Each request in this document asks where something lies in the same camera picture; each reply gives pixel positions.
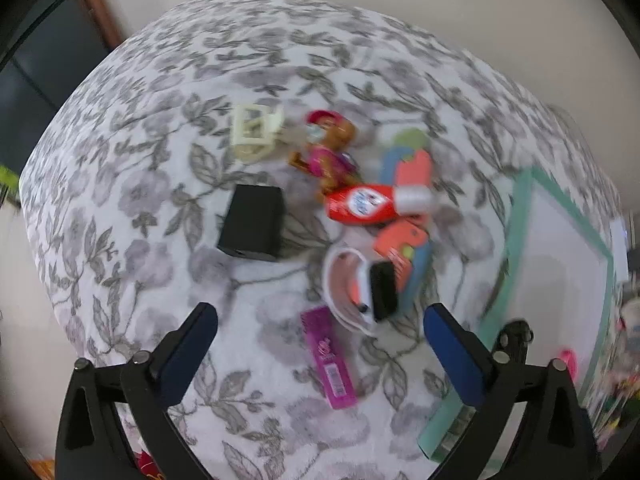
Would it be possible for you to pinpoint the black power adapter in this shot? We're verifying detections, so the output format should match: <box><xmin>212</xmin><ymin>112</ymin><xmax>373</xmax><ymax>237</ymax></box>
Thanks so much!
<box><xmin>217</xmin><ymin>184</ymin><xmax>285</xmax><ymax>261</ymax></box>

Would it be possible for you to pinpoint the long orange carrot knife toy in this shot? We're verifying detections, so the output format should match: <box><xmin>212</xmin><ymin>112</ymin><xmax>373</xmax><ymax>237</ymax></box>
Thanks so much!
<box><xmin>378</xmin><ymin>128</ymin><xmax>433</xmax><ymax>188</ymax></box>

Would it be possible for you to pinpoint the black toy car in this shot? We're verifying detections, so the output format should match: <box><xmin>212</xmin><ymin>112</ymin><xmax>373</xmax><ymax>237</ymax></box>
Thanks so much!
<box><xmin>491</xmin><ymin>318</ymin><xmax>534</xmax><ymax>363</ymax></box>

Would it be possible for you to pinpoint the red white glue bottle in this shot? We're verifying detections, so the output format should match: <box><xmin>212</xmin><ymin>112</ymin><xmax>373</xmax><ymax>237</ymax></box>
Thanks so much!
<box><xmin>324</xmin><ymin>184</ymin><xmax>436</xmax><ymax>226</ymax></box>

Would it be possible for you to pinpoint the pink wristband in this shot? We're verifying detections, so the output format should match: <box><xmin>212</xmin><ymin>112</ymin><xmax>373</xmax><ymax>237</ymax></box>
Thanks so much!
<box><xmin>559</xmin><ymin>348</ymin><xmax>578</xmax><ymax>382</ymax></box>

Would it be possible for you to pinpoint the cream plastic toy chair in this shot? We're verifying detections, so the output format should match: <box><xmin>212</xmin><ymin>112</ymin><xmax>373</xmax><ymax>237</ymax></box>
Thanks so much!
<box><xmin>230</xmin><ymin>104</ymin><xmax>284</xmax><ymax>165</ymax></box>

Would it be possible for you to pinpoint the brown puppy toy figure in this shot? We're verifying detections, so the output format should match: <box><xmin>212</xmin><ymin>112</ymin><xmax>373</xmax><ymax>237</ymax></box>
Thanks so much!
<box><xmin>288</xmin><ymin>110</ymin><xmax>361</xmax><ymax>202</ymax></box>

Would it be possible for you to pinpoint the dark window panel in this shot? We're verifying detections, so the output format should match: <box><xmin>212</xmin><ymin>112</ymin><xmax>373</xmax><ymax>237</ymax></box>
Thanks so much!
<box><xmin>1</xmin><ymin>0</ymin><xmax>108</xmax><ymax>174</ymax></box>

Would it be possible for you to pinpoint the orange blue carrot knife toy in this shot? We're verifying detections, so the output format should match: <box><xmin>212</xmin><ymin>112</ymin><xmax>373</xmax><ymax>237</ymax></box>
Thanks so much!
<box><xmin>373</xmin><ymin>219</ymin><xmax>432</xmax><ymax>312</ymax></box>

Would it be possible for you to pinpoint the teal framed white tray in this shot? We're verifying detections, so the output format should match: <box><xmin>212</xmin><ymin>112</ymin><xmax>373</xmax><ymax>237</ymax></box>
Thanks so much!
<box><xmin>416</xmin><ymin>167</ymin><xmax>615</xmax><ymax>463</ymax></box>

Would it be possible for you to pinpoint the magenta lip balm package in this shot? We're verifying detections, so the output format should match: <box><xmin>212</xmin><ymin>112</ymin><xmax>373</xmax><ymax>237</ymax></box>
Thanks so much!
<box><xmin>300</xmin><ymin>306</ymin><xmax>357</xmax><ymax>410</ymax></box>

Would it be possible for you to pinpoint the floral grey white blanket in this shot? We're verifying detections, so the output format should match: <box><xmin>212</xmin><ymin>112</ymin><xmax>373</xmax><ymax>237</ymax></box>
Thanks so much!
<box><xmin>21</xmin><ymin>0</ymin><xmax>622</xmax><ymax>479</ymax></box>

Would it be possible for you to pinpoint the white router box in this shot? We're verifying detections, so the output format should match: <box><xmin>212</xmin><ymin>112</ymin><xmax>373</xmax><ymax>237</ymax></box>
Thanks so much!
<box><xmin>610</xmin><ymin>217</ymin><xmax>629</xmax><ymax>284</ymax></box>

